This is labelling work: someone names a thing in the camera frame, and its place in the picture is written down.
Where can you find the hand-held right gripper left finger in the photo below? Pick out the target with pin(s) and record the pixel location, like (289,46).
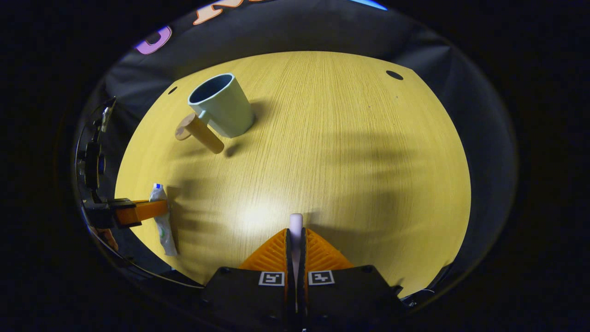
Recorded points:
(251,299)

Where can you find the white toothpaste tube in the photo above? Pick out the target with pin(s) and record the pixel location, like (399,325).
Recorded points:
(163,221)

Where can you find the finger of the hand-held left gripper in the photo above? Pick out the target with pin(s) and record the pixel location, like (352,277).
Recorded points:
(143,211)
(108,240)

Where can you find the pink toothbrush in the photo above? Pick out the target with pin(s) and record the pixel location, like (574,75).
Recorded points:
(296,226)

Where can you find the black backdrop cloth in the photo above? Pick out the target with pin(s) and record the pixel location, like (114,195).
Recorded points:
(286,32)

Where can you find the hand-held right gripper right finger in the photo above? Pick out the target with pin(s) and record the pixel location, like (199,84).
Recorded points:
(350,299)

